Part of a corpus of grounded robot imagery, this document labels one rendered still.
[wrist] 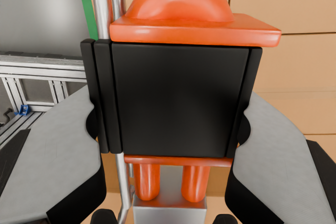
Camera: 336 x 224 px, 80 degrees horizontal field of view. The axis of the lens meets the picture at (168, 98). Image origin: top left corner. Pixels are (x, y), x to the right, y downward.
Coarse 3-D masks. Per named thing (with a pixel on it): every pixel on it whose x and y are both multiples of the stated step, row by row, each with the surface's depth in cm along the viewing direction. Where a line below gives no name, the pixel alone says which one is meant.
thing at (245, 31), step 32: (128, 32) 9; (160, 32) 9; (192, 32) 9; (224, 32) 8; (256, 32) 8; (128, 64) 9; (160, 64) 9; (192, 64) 9; (224, 64) 9; (256, 64) 9; (128, 96) 10; (160, 96) 10; (192, 96) 10; (224, 96) 10; (128, 128) 11; (160, 128) 11; (192, 128) 11; (224, 128) 11; (128, 160) 12; (160, 160) 12; (192, 160) 12; (224, 160) 12
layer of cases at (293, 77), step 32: (128, 0) 58; (256, 0) 57; (288, 0) 57; (320, 0) 57; (288, 32) 62; (320, 32) 63; (288, 64) 67; (320, 64) 66; (288, 96) 73; (320, 96) 72; (320, 128) 80
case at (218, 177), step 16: (112, 160) 46; (112, 176) 42; (208, 176) 43; (224, 176) 43; (112, 192) 39; (208, 192) 39; (224, 192) 40; (96, 208) 41; (112, 208) 41; (208, 208) 41; (224, 208) 40
